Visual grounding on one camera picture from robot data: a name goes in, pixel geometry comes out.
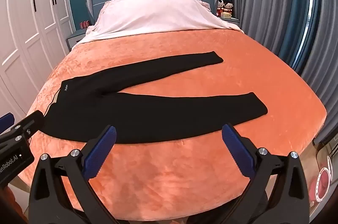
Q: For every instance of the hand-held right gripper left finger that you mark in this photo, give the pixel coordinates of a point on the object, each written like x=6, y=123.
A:
x=101, y=152

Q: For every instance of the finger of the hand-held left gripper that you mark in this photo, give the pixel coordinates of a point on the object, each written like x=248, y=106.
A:
x=5, y=120
x=33, y=122

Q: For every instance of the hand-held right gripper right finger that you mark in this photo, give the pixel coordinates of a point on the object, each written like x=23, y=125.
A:
x=237, y=152

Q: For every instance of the black pants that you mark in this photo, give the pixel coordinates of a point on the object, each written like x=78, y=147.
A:
x=158, y=113

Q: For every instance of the orange plush blanket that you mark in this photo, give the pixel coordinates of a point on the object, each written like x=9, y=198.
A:
x=184, y=171

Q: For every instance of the white wardrobe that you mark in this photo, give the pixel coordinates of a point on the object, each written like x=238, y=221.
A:
x=34, y=36

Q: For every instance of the pink round object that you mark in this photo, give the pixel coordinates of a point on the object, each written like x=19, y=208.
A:
x=323, y=181

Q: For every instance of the grey nightstand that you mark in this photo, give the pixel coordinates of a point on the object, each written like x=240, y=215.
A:
x=232, y=21
x=75, y=40

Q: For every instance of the red boxes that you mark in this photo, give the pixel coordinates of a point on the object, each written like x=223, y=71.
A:
x=84, y=24

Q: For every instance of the yellow box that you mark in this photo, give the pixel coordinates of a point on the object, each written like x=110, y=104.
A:
x=225, y=15

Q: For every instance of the red dressed doll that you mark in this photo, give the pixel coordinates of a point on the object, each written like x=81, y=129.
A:
x=228, y=6
x=220, y=6

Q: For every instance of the blue curtain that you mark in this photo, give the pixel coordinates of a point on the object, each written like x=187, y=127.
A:
x=293, y=15

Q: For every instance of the grey sheer curtain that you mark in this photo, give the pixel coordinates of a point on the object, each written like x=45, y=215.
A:
x=258, y=2

